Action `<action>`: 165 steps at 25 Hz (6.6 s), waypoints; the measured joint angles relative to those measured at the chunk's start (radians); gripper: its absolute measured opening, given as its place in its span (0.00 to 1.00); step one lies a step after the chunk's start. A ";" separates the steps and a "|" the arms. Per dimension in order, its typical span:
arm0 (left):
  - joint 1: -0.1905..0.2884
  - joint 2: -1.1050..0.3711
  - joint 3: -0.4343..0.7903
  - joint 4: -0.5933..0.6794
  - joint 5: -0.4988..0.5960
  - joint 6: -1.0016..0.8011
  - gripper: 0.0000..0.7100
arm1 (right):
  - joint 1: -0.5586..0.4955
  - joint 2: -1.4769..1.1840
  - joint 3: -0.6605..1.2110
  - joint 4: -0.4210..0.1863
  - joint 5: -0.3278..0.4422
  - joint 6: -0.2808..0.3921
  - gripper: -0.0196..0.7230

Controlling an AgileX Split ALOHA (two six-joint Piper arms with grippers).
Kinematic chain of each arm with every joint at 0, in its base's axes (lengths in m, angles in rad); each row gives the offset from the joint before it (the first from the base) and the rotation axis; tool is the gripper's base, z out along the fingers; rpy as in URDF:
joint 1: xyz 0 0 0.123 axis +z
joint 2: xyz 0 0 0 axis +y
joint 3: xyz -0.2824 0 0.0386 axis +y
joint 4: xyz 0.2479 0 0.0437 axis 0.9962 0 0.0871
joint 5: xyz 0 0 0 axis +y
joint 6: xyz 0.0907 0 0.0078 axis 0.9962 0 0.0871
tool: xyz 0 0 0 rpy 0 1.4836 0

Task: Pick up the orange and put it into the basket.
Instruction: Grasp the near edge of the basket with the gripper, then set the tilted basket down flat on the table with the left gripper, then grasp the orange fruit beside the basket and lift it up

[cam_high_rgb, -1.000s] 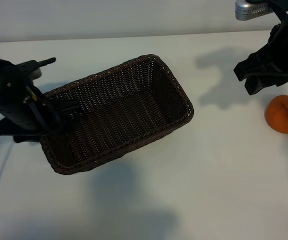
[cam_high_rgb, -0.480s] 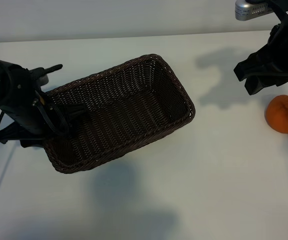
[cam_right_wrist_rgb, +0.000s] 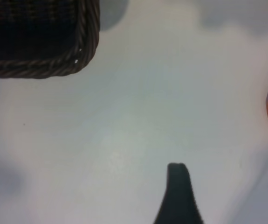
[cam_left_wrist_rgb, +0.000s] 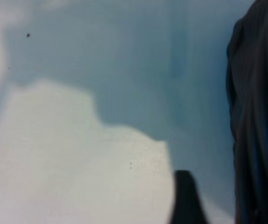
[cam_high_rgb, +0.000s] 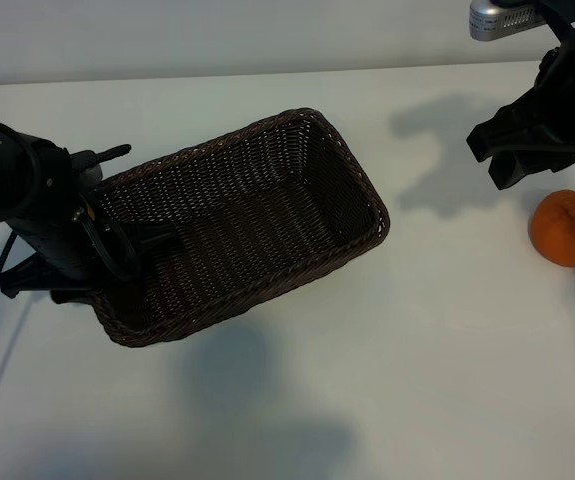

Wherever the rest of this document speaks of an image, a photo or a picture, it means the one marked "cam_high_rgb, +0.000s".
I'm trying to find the black left camera cable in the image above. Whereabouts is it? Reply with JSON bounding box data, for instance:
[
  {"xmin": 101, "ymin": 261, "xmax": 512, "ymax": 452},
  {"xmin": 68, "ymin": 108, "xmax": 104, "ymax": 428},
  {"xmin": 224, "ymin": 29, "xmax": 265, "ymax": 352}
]
[{"xmin": 89, "ymin": 143, "xmax": 133, "ymax": 165}]

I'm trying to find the orange fruit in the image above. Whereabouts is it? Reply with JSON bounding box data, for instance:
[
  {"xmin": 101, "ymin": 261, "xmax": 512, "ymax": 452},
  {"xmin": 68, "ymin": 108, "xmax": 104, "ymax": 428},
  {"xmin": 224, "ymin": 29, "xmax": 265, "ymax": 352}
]
[{"xmin": 530, "ymin": 189, "xmax": 575, "ymax": 270}]

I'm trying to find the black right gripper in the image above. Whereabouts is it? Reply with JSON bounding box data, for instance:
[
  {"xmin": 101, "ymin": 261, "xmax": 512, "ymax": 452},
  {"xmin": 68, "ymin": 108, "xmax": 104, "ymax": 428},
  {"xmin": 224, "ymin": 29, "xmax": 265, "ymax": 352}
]
[{"xmin": 466, "ymin": 44, "xmax": 575, "ymax": 192}]

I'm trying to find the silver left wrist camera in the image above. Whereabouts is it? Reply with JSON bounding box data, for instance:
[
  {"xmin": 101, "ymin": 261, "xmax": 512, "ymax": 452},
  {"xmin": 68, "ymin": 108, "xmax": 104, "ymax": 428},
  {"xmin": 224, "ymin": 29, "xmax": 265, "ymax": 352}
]
[{"xmin": 80, "ymin": 162, "xmax": 105, "ymax": 185}]

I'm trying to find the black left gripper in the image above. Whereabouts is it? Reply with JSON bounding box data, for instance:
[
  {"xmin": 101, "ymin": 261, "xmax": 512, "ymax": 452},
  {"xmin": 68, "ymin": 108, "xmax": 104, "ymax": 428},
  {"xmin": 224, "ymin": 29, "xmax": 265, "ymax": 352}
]
[{"xmin": 0, "ymin": 142, "xmax": 181, "ymax": 305}]

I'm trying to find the dark brown wicker basket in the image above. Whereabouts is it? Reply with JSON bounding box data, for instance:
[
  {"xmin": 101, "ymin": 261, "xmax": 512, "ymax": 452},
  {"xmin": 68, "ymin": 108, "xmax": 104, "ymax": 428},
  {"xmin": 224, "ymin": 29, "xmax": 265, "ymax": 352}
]
[{"xmin": 86, "ymin": 106, "xmax": 391, "ymax": 350}]

